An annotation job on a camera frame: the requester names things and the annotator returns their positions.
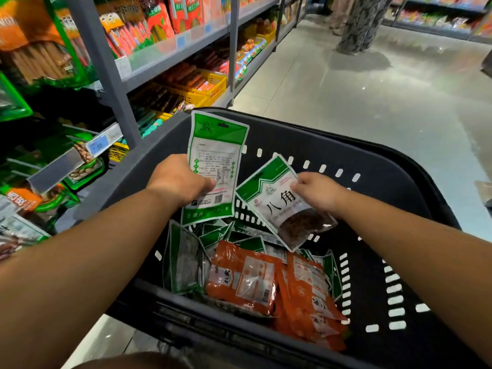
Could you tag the black shopping basket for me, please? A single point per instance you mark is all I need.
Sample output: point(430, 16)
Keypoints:
point(384, 173)

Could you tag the person's left hand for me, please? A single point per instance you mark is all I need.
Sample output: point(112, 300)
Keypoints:
point(181, 180)

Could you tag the row of red orange packets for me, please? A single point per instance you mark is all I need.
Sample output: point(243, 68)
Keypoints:
point(123, 27)

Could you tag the green orange Guangxi cinnamon bags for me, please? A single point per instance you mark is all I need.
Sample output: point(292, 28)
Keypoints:
point(38, 42)
point(11, 100)

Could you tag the green meat stew seasoning packet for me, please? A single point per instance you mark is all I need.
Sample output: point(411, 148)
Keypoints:
point(219, 157)

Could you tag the yellow display trays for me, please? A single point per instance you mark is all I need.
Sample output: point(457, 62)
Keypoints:
point(200, 88)

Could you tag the person's right forearm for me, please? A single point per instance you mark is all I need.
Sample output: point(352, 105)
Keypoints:
point(430, 257)

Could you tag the person's right hand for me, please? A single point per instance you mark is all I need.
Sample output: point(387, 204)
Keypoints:
point(323, 193)

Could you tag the rows of colourful packaged goods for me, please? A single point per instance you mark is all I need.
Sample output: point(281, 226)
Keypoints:
point(446, 11)

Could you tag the person's left forearm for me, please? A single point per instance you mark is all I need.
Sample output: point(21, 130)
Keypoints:
point(77, 280)

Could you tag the row of green white packets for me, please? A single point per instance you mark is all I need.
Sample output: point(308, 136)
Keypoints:
point(19, 230)

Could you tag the blue white price tag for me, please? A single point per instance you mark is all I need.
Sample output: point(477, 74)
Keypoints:
point(104, 140)

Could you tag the star anise spice packet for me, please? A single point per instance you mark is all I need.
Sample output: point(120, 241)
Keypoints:
point(277, 203)

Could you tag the gray metal shelving unit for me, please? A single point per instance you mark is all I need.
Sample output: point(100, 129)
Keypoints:
point(104, 73)
point(438, 32)

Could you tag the row of yellow black packets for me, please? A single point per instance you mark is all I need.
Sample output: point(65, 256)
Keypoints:
point(118, 152)

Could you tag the pile of packets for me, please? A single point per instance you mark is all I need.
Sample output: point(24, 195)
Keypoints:
point(254, 280)

